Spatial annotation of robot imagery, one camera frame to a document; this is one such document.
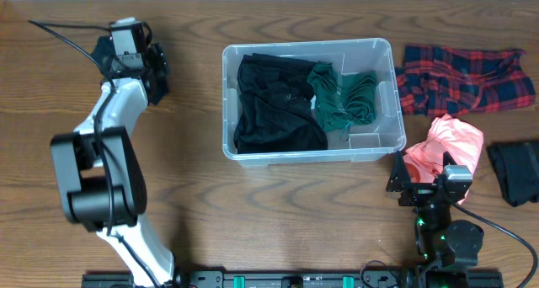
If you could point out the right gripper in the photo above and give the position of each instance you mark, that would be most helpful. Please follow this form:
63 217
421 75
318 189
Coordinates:
418 192

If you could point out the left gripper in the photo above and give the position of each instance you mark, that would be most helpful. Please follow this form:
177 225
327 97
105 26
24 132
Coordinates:
108 60

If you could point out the small black cloth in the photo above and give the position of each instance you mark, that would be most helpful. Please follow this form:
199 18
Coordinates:
106 43

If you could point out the dark green garment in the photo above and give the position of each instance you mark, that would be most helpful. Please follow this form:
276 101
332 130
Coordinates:
342 101

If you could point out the large black garment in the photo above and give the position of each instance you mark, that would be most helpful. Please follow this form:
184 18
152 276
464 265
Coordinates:
276 101

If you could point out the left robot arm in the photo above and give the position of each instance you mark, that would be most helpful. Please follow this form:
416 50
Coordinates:
100 181

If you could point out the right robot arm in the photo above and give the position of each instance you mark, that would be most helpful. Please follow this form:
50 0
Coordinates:
449 247

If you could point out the coral pink garment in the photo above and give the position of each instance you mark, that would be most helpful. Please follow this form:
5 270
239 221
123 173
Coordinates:
463 141

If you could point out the clear plastic storage bin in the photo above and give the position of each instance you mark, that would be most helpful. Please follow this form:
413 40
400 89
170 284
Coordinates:
363 143

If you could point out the red navy plaid shirt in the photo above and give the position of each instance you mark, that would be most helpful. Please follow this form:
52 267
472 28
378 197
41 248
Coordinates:
438 80

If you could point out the black folded cloth right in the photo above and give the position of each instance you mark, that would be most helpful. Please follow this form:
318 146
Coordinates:
516 167

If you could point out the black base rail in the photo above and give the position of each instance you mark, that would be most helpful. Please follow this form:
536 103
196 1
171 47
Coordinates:
369 278

